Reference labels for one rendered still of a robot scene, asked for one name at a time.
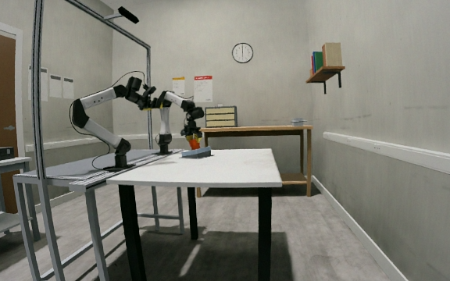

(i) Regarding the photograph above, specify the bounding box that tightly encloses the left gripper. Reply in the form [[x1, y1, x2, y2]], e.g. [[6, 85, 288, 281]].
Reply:
[[185, 121, 202, 143]]

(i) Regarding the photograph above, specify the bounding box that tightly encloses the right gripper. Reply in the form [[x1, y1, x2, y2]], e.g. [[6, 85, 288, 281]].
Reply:
[[134, 94, 163, 110]]

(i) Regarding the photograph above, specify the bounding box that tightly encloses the light blue flat plate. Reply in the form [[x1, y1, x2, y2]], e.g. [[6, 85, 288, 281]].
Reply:
[[181, 147, 211, 156]]

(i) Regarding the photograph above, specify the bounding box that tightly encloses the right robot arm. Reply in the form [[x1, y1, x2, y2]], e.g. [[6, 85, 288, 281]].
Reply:
[[72, 76, 156, 172]]

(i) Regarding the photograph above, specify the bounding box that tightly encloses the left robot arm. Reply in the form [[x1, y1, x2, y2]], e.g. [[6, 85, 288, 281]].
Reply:
[[156, 91, 205, 156]]

